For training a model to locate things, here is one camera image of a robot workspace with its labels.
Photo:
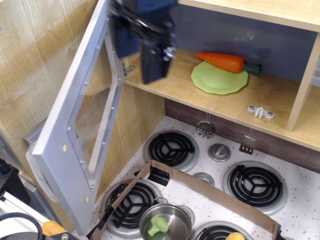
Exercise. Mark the back right stove burner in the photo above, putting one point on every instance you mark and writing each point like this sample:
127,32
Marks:
256,184

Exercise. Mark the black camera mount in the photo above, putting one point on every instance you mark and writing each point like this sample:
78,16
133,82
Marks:
11,183

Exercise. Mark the back left stove burner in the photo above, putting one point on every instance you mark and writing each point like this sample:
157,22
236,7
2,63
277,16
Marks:
173,148

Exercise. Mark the hanging toy spatula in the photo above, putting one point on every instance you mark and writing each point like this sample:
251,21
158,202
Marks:
248,143

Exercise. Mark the grey toy microwave door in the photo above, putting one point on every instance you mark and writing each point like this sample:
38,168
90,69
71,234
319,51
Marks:
68,157

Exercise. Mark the yellow toy fruit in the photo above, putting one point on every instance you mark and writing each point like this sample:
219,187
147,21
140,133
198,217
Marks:
235,236

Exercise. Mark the stainless steel pot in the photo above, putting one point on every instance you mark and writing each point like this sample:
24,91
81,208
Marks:
179,217

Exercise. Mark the grey stove knob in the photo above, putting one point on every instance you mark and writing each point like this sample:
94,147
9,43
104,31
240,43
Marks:
219,152

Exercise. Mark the black binder clip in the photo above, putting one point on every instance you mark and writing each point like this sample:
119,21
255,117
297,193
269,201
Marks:
159,176

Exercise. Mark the orange toy carrot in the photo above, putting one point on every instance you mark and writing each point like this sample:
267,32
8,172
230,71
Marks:
229,62

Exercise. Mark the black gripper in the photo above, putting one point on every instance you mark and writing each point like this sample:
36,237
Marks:
147,23

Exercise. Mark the green toy plate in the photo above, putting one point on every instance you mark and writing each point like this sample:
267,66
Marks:
214,80

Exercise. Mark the small round stove knob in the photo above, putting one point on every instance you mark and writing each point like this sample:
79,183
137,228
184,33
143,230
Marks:
205,177

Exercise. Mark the white door latch clip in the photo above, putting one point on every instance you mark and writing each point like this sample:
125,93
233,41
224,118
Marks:
260,112

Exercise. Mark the brown cardboard barrier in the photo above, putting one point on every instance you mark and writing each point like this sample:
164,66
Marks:
207,202

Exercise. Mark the green toy broccoli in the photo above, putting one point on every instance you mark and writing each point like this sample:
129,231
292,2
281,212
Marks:
159,224

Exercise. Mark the front left stove burner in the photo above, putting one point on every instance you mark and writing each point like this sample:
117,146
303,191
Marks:
124,221

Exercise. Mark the front right stove burner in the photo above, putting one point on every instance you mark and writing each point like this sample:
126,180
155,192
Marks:
218,230

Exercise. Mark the stove burner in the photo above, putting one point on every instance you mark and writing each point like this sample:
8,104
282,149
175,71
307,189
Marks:
218,230
124,221
173,148
256,184

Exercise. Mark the orange toy food piece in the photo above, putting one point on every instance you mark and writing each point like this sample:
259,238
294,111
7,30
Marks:
51,228

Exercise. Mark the hanging toy skimmer spoon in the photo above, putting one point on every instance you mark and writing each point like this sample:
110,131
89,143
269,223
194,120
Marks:
205,128

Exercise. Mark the grey wall phone holder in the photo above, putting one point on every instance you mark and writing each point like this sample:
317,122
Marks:
34,134

